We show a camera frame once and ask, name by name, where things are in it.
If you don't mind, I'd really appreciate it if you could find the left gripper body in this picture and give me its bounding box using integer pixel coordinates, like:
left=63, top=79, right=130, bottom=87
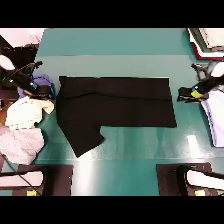
left=28, top=81, right=55, bottom=100

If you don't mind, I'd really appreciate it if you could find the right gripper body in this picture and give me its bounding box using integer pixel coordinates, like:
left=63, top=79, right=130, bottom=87
left=190, top=78, right=218, bottom=100

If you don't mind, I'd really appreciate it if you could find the black T-shirt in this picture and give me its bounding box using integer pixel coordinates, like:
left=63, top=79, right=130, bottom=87
left=55, top=75, right=178, bottom=159

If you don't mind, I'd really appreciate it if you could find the purple garment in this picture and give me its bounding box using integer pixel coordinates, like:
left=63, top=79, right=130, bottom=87
left=16, top=73, right=56, bottom=100

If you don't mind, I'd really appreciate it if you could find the cream garment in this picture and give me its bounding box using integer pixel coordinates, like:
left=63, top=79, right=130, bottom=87
left=4, top=95, right=55, bottom=131

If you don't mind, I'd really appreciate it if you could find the lavender garment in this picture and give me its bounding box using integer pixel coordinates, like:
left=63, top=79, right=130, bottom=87
left=199, top=89, right=224, bottom=148

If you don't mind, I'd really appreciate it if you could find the red garment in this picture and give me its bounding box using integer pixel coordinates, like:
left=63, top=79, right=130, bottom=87
left=190, top=38, right=224, bottom=62

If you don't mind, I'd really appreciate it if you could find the black garment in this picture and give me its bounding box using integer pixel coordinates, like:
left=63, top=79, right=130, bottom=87
left=1, top=44, right=40, bottom=69

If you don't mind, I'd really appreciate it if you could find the white garment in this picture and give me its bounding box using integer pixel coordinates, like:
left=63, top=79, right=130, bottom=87
left=199, top=28, right=224, bottom=52

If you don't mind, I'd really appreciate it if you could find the pale pink garment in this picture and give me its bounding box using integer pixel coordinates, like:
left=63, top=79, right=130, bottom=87
left=0, top=125, right=46, bottom=166

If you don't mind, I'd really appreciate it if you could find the black cable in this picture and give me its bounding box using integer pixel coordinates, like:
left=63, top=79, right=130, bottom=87
left=0, top=153, right=43, bottom=197

